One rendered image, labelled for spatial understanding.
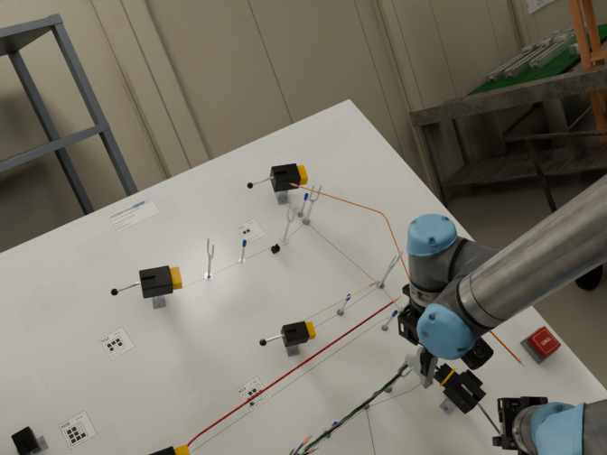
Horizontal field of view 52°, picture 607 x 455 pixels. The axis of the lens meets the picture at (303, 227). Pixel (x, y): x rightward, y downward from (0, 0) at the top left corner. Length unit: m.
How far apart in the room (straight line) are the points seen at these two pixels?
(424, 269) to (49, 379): 0.69
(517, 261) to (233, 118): 3.57
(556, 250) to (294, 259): 0.71
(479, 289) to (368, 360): 0.51
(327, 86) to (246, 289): 3.79
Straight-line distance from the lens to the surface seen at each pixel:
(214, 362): 1.22
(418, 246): 0.96
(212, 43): 4.25
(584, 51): 6.03
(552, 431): 0.53
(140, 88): 3.72
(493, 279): 0.78
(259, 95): 4.42
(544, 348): 1.38
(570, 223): 0.72
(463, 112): 5.34
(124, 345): 1.24
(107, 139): 2.93
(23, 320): 1.29
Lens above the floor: 1.83
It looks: 16 degrees down
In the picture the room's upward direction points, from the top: 21 degrees counter-clockwise
